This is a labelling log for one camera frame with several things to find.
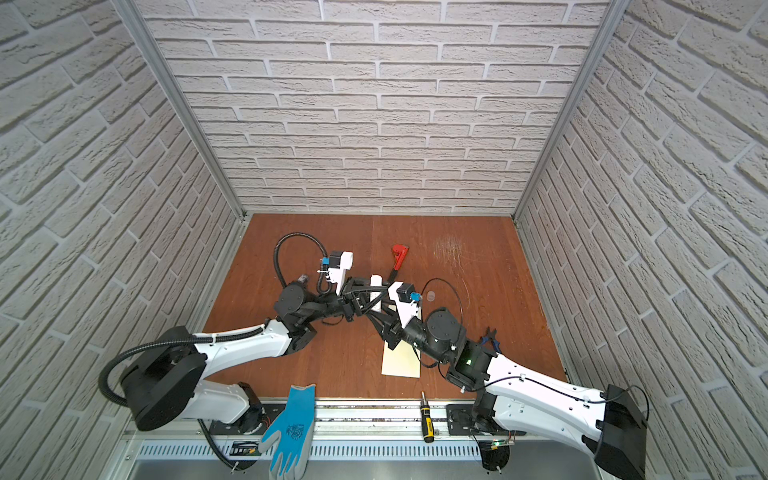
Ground blue grey work glove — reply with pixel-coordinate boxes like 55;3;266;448
259;384;316;479

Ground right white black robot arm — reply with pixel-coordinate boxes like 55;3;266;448
367;308;648;479

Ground left black corrugated cable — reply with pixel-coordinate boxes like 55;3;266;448
97;232;332;472

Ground aluminium front rail frame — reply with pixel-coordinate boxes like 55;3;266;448
101;398;610;479

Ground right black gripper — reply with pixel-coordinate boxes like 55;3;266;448
369;299;451;368

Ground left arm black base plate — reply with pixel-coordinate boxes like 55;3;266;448
208;403;285;435

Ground cream yellow envelope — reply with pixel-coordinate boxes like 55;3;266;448
381;341;421;379

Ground red black pipe wrench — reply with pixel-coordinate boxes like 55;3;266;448
388;244;409;283

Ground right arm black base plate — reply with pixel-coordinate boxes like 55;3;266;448
445;403;525;437

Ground white glue stick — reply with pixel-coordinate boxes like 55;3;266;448
370;275;386;309

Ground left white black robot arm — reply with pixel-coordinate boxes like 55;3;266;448
119;279;387;431

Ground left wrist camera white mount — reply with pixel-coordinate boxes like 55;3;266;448
317;251;354;295

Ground black yellow screwdriver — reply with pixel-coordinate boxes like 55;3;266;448
420;391;435;444

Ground blue handled pliers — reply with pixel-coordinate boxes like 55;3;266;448
480;327;502;354

